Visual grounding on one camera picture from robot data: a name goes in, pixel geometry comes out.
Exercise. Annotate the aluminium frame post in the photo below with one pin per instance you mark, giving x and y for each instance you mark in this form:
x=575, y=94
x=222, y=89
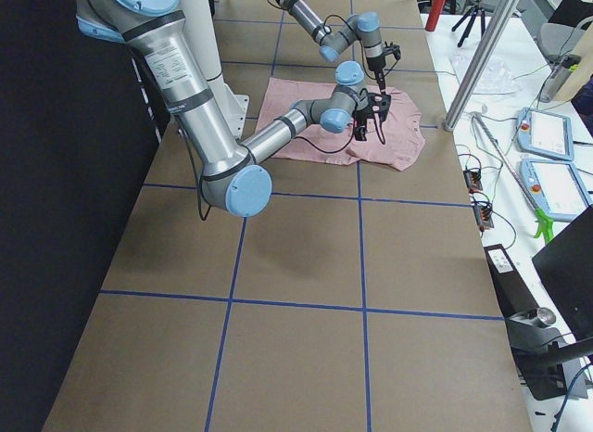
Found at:
x=484, y=50

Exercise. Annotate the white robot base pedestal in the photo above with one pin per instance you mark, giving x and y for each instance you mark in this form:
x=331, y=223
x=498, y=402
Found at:
x=200, y=36

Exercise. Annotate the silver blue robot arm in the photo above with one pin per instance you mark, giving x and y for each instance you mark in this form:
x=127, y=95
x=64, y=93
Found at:
x=333, y=29
x=176, y=40

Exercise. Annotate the metal cylinder clamp mount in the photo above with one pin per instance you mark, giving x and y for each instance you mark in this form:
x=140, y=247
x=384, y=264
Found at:
x=533, y=331

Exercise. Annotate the black box with label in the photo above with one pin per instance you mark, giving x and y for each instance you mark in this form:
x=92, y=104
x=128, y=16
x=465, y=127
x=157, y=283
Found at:
x=512, y=292

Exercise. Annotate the orange connector block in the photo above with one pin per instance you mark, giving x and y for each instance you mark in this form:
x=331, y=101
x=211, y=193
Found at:
x=483, y=215
x=472, y=178

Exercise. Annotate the clear plastic bag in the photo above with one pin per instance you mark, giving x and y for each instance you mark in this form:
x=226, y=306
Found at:
x=495, y=79

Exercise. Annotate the black monitor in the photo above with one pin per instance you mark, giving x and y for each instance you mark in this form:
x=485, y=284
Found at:
x=564, y=267

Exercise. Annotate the pink Snoopy t-shirt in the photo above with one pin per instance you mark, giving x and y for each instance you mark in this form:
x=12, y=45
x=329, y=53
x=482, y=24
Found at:
x=403, y=139

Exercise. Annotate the lower orange connector block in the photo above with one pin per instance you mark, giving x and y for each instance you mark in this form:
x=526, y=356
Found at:
x=483, y=215

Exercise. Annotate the lower blue teach pendant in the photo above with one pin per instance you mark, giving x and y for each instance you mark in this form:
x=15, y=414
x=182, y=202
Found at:
x=556, y=187

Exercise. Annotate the black camera tripod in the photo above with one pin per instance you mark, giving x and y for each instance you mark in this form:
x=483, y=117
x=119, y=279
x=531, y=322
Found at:
x=476, y=11

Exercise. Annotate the blue teach pendant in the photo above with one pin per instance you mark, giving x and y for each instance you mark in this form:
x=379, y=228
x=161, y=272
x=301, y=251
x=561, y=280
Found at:
x=545, y=134
x=556, y=187

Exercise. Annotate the upper blue teach pendant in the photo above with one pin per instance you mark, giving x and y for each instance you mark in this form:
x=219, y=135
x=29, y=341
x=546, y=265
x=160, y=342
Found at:
x=545, y=134

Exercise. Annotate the green plastic clamp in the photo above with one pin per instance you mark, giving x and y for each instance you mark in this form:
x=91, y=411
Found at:
x=544, y=226

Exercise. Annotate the threaded metal rod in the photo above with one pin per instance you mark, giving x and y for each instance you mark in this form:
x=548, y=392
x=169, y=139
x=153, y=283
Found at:
x=478, y=119

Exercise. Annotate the upper orange connector block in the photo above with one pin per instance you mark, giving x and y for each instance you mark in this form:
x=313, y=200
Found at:
x=472, y=178

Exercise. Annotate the red bottle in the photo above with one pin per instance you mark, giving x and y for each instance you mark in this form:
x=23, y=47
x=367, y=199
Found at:
x=436, y=10

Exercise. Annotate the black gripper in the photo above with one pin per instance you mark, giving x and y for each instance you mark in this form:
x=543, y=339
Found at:
x=376, y=72
x=369, y=108

